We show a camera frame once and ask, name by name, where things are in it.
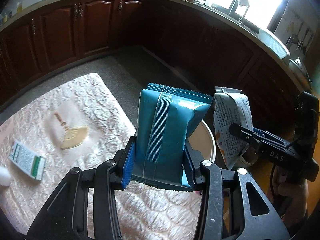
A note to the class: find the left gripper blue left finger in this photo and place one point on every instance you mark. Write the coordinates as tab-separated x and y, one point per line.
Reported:
127	162

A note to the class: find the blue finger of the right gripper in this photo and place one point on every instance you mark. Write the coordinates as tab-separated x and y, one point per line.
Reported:
245	134
259	132

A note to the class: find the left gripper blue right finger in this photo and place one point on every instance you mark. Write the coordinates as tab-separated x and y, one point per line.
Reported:
191	174

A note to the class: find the white printed snack packet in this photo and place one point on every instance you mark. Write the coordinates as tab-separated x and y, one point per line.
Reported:
231	106

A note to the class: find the teal blue snack packet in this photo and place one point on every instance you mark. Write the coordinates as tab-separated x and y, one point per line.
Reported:
167	117

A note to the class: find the white round trash bin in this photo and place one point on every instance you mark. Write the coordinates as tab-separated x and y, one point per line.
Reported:
202	140

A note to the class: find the dark wood kitchen cabinets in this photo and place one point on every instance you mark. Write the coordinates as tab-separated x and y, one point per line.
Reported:
205	47

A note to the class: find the kitchen faucet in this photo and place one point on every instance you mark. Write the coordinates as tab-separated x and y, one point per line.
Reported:
233	7

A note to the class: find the person's right hand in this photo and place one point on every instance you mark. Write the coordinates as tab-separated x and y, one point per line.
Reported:
288	194

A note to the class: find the pink quilted table cloth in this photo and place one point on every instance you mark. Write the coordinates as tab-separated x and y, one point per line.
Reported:
81	124

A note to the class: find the white basin on counter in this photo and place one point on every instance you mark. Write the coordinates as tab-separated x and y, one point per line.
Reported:
274	43

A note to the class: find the green white small box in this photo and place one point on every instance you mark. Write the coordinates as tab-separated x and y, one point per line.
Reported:
29	162

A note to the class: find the white tissue wad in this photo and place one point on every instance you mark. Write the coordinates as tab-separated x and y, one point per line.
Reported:
5	176

